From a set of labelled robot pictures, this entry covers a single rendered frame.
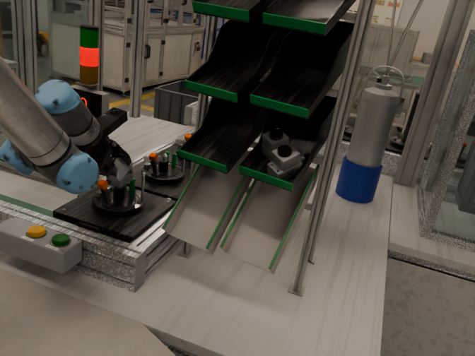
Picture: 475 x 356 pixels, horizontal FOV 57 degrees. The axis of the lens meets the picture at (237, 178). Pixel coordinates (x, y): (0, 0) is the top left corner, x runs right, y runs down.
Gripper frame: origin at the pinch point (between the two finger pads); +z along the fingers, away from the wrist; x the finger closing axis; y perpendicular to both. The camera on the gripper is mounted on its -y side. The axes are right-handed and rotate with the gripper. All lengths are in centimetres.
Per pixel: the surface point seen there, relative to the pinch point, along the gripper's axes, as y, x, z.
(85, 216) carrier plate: 15.9, -3.4, 1.3
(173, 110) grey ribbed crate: -107, -76, 154
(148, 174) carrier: -7.1, -2.4, 20.4
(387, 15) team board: -791, 26, 692
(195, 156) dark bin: -1.5, 24.8, -15.0
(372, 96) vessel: -66, 57, 37
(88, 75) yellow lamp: -20.2, -17.5, -7.8
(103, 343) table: 41.5, 20.0, -7.8
